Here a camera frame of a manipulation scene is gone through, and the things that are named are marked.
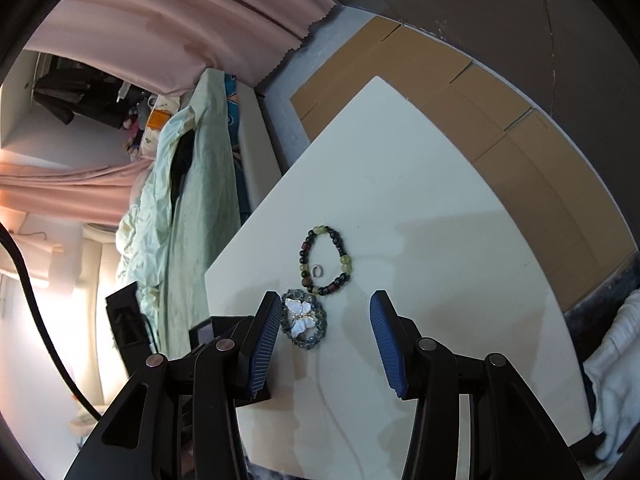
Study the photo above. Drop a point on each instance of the blue printed bed sheet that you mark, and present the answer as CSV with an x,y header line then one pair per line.
x,y
232,120

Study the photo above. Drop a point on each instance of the black box lid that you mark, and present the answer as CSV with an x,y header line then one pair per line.
x,y
117,305

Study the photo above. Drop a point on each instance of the pile of plush toys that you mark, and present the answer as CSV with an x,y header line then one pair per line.
x,y
134,130

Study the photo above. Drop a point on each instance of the white cloth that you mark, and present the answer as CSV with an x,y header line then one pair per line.
x,y
615,370

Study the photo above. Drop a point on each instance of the black garment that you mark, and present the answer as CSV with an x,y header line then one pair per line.
x,y
180,160

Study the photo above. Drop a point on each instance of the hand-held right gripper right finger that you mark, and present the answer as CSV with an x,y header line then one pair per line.
x,y
387,350

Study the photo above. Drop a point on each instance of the bed with green sheet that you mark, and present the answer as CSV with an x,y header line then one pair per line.
x,y
200,220

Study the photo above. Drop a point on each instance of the draped pink curtain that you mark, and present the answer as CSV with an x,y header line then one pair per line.
x,y
60,190

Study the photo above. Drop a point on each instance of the white padded headboard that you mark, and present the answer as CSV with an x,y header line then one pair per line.
x,y
95,260

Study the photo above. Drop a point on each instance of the cream printed pillow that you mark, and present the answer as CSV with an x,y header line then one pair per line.
x,y
172,107

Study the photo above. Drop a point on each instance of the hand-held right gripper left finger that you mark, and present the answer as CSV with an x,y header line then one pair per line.
x,y
262,345

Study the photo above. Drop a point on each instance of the dark hanging clothes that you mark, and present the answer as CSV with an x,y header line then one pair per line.
x,y
75,90

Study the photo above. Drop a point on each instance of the black jewelry box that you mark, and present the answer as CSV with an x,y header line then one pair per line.
x,y
202,335

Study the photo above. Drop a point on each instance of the pale green duvet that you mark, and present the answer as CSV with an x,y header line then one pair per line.
x,y
150,220

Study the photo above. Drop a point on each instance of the white butterfly brooch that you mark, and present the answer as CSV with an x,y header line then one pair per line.
x,y
295,307

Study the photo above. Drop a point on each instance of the wide pink curtain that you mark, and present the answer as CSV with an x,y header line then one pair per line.
x,y
175,20

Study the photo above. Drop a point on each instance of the white table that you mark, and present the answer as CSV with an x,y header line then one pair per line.
x,y
525,160

